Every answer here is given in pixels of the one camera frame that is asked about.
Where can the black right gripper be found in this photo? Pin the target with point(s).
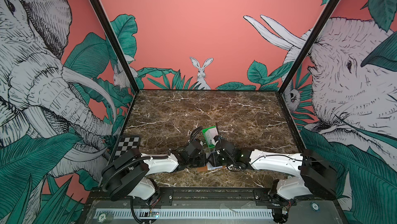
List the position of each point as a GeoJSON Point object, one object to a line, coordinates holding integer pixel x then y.
{"type": "Point", "coordinates": [214, 159]}

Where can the black frame post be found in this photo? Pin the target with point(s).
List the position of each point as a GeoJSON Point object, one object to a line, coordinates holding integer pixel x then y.
{"type": "Point", "coordinates": [316, 31]}
{"type": "Point", "coordinates": [110, 34]}

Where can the white slotted cable duct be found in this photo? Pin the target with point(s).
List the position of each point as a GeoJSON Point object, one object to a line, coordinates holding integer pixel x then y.
{"type": "Point", "coordinates": [102, 214]}

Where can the brown leather card holder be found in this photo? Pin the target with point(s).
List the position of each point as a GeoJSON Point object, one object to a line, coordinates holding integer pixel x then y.
{"type": "Point", "coordinates": [209, 167]}

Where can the left black frame post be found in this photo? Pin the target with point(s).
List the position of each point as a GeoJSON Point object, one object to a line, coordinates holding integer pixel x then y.
{"type": "Point", "coordinates": [110, 34]}

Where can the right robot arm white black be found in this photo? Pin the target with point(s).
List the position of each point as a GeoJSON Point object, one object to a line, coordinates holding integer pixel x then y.
{"type": "Point", "coordinates": [311, 174]}

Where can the right black frame post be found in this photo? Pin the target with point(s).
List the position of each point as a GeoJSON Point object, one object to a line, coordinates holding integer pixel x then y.
{"type": "Point", "coordinates": [316, 31]}

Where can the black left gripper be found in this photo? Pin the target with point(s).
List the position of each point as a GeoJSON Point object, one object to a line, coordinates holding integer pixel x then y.
{"type": "Point", "coordinates": [203, 158]}

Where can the stack of credit cards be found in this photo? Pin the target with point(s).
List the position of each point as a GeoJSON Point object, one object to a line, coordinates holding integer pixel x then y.
{"type": "Point", "coordinates": [210, 135]}

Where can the green plastic tray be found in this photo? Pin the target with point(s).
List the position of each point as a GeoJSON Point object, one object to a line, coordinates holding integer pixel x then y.
{"type": "Point", "coordinates": [209, 145]}

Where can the black white checkerboard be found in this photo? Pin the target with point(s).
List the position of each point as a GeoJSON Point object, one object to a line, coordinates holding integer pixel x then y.
{"type": "Point", "coordinates": [126, 143]}

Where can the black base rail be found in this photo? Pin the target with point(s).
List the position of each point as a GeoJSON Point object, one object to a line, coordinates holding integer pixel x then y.
{"type": "Point", "coordinates": [262, 196]}

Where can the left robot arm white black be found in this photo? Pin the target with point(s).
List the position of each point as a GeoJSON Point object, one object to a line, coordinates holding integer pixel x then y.
{"type": "Point", "coordinates": [126, 176]}

